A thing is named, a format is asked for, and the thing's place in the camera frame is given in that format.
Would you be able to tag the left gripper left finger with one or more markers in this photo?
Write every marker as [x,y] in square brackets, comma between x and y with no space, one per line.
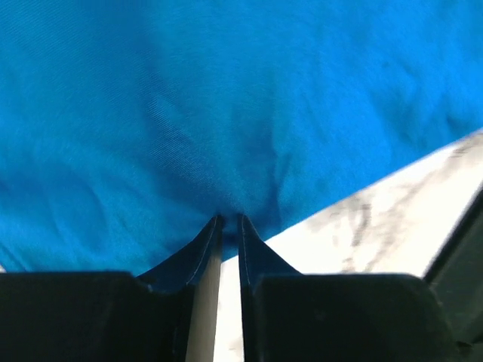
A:
[166,314]

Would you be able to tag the blue satin napkin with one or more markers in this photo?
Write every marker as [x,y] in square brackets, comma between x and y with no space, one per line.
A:
[126,125]

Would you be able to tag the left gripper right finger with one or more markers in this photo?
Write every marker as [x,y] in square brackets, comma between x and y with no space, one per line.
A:
[290,316]

